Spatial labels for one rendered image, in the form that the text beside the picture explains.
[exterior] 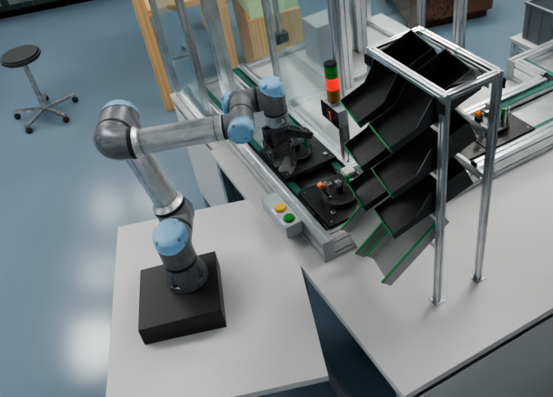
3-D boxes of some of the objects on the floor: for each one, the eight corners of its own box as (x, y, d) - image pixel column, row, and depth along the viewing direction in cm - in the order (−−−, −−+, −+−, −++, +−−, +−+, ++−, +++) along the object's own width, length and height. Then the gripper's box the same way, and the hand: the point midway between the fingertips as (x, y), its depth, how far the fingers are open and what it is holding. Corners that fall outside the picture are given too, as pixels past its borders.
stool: (81, 94, 526) (57, 33, 489) (66, 129, 484) (38, 66, 448) (25, 101, 530) (-3, 42, 493) (5, 137, 489) (-28, 76, 452)
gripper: (257, 122, 193) (267, 174, 207) (270, 135, 187) (280, 187, 201) (281, 113, 196) (289, 164, 209) (294, 125, 189) (302, 177, 203)
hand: (291, 169), depth 205 cm, fingers closed
